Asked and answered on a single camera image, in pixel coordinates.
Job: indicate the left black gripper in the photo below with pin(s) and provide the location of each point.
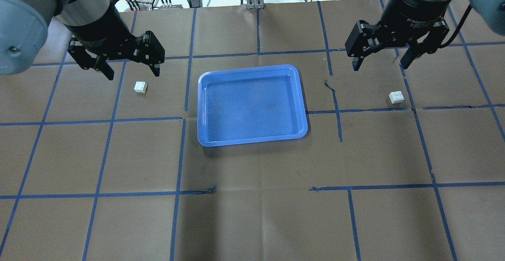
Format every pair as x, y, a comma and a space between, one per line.
101, 31

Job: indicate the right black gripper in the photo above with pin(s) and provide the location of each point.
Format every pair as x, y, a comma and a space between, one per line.
414, 16

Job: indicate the white block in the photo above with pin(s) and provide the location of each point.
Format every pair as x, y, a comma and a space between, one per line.
140, 86
396, 97

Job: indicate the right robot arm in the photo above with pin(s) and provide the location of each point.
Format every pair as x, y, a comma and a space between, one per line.
492, 12

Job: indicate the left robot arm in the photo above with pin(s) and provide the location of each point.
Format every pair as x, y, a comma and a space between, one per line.
25, 24

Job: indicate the blue plastic tray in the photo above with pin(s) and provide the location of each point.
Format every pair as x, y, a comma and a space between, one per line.
250, 105

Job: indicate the grey usb hub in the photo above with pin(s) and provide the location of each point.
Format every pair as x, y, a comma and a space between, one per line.
155, 8

